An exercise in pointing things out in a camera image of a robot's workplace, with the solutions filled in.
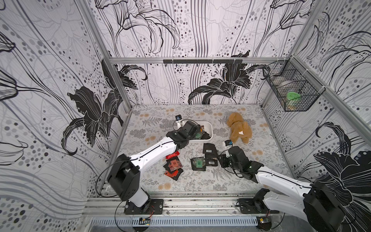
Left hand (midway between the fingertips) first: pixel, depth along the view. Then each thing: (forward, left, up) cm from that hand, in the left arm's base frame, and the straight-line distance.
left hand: (189, 134), depth 85 cm
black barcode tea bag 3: (+7, -11, -12) cm, 18 cm away
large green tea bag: (-13, -7, -13) cm, 19 cm away
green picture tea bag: (+7, -6, -11) cm, 15 cm away
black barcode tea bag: (-2, -14, -13) cm, 19 cm away
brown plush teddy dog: (+7, -32, -1) cm, 33 cm away
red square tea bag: (-7, +9, -12) cm, 17 cm away
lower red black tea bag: (-19, +8, -13) cm, 25 cm away
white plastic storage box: (+13, -14, -11) cm, 22 cm away
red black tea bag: (-12, +9, -13) cm, 20 cm away
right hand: (-9, -19, -9) cm, 23 cm away
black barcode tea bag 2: (-10, -13, -14) cm, 22 cm away
